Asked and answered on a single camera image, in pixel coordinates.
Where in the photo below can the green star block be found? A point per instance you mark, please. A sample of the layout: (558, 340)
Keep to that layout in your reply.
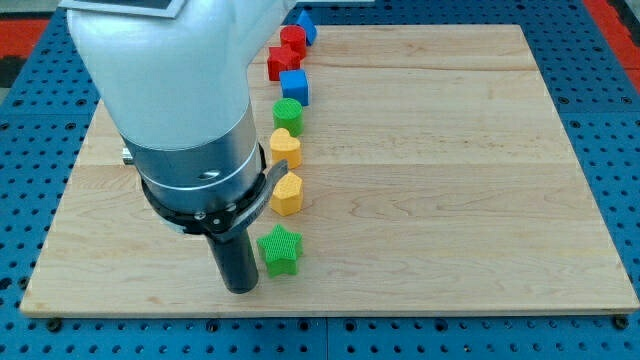
(280, 250)

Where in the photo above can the blue cube block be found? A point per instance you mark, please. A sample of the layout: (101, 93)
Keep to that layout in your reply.
(295, 85)

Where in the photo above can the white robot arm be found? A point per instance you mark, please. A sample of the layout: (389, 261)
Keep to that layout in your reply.
(174, 78)

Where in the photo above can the yellow hexagon block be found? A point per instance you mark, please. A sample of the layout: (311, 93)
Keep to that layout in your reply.
(287, 196)

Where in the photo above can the yellow heart block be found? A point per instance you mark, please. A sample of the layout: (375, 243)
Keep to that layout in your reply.
(284, 146)

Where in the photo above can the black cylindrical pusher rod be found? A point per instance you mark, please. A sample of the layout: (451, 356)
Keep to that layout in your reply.
(236, 262)

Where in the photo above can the blue triangle block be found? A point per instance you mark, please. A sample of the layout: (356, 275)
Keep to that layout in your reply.
(305, 21)

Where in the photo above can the wooden board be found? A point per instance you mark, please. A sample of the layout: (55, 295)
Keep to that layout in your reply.
(438, 180)

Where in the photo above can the green cylinder block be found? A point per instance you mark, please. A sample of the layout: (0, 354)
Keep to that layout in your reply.
(287, 113)

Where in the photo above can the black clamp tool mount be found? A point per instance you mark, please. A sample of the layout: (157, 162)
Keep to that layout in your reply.
(227, 223)

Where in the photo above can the red cylinder block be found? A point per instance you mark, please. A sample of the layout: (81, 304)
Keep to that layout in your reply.
(295, 38)

